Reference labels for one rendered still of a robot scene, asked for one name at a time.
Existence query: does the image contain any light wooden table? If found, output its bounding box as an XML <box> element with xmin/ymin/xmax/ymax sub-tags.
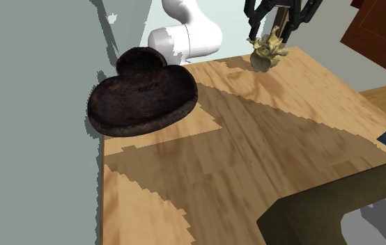
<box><xmin>98</xmin><ymin>46</ymin><xmax>386</xmax><ymax>245</ymax></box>

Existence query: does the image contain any yellowish bone-shaped figure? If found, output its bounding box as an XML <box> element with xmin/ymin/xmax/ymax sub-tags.
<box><xmin>246</xmin><ymin>26</ymin><xmax>290</xmax><ymax>74</ymax></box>

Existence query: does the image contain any dark brown lobed dish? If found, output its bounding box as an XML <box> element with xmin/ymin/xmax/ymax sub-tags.
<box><xmin>86</xmin><ymin>47</ymin><xmax>199</xmax><ymax>138</ymax></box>

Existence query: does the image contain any dark red wooden cabinet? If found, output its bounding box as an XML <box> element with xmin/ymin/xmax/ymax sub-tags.
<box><xmin>339</xmin><ymin>0</ymin><xmax>386</xmax><ymax>82</ymax></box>

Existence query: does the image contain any dark olive block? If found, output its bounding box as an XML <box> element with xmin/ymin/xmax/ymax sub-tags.
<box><xmin>256</xmin><ymin>157</ymin><xmax>386</xmax><ymax>245</ymax></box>

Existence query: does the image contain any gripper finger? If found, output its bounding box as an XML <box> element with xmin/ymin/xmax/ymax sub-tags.
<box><xmin>280</xmin><ymin>0</ymin><xmax>324</xmax><ymax>45</ymax></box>
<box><xmin>243</xmin><ymin>0</ymin><xmax>277</xmax><ymax>41</ymax></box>

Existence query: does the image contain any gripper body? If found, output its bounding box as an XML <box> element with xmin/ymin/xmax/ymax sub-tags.
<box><xmin>270</xmin><ymin>0</ymin><xmax>303</xmax><ymax>8</ymax></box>

